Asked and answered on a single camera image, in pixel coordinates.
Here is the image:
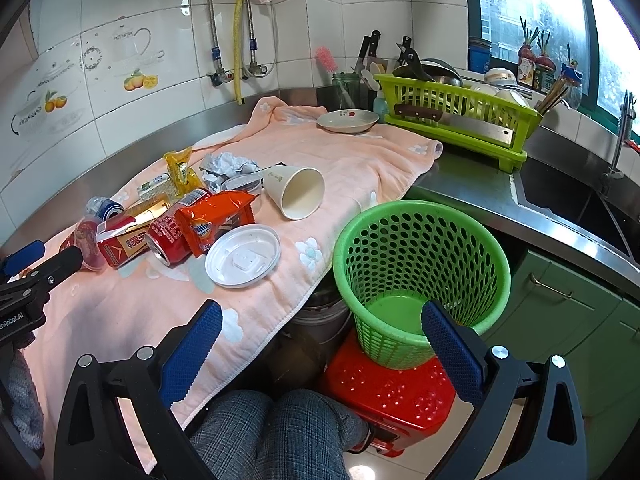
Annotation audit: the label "red cigarette pack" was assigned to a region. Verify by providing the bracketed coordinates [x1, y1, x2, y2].
[96, 195, 170, 269]

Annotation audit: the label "blue silver drink can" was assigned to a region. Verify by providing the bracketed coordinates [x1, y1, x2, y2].
[86, 196, 124, 221]

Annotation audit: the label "red soda can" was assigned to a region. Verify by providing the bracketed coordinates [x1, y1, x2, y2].
[145, 188, 212, 266]

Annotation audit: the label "white plastic lid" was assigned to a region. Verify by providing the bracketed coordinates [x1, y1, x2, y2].
[205, 224, 281, 289]

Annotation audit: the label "orange snack packet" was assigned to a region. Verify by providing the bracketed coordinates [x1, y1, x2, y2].
[175, 191, 256, 257]

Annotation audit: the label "yellow plastic wrapper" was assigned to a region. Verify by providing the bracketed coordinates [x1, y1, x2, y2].
[163, 146, 204, 195]

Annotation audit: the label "grey paper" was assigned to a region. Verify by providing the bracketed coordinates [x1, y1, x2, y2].
[200, 152, 262, 194]

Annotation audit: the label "white paper cup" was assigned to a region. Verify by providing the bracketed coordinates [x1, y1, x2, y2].
[262, 165, 326, 221]

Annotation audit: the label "clear pink plastic cup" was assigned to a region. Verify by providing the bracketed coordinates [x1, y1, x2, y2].
[58, 216, 107, 273]

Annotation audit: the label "white milk carton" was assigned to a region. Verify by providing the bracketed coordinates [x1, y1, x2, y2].
[137, 172, 177, 202]

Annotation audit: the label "red plastic stool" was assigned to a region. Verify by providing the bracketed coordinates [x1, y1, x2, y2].
[321, 333, 456, 458]

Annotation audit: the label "grey trousered leg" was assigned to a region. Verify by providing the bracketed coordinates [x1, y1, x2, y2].
[190, 390, 371, 479]

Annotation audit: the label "green plastic waste basket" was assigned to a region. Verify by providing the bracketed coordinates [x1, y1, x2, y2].
[332, 200, 511, 370]

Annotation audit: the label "white bucket under counter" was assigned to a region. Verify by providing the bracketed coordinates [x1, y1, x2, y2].
[282, 284, 352, 348]

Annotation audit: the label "pink flower towel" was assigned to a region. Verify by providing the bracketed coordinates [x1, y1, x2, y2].
[25, 98, 440, 471]

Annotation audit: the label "steel sink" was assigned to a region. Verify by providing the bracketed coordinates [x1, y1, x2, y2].
[520, 158, 639, 262]

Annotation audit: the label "green dish rack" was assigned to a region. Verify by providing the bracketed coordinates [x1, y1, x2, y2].
[374, 74, 541, 174]

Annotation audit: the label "white ceramic plate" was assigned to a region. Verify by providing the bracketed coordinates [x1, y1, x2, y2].
[317, 108, 380, 134]

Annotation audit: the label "steel water pipe left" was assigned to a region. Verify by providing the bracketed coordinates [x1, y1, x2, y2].
[206, 0, 234, 88]

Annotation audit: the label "steel water pipe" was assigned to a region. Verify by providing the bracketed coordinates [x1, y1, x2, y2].
[244, 0, 268, 79]
[206, 0, 234, 88]

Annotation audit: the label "chopsticks bundle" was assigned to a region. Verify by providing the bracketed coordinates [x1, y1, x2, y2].
[535, 76, 570, 116]

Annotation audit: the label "white bowl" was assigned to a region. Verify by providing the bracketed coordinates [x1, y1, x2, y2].
[484, 67, 518, 87]

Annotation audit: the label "black pan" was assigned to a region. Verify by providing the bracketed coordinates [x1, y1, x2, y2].
[393, 36, 463, 87]

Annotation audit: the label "potted plant jar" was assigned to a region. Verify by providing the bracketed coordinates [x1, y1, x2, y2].
[533, 32, 556, 93]
[516, 16, 539, 87]

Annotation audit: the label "steel water pipe right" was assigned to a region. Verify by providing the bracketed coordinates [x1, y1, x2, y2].
[244, 0, 268, 79]

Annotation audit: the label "dark green glass jar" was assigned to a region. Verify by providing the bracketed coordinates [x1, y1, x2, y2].
[332, 72, 360, 110]

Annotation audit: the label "steel faucet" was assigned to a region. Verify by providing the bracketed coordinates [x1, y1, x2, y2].
[600, 91, 637, 196]

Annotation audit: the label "blue plastic cup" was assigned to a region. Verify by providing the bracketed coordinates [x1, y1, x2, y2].
[469, 38, 491, 74]

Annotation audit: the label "pink bottle brush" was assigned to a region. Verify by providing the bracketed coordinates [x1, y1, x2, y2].
[314, 45, 352, 106]

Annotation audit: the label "cleaver with wooden handle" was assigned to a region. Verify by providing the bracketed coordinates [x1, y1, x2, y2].
[394, 104, 513, 148]

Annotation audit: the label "yellow gas hose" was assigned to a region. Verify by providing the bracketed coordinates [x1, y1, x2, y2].
[232, 0, 252, 106]

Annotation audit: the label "black knife handles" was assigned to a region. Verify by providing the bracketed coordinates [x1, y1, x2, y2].
[354, 29, 381, 74]

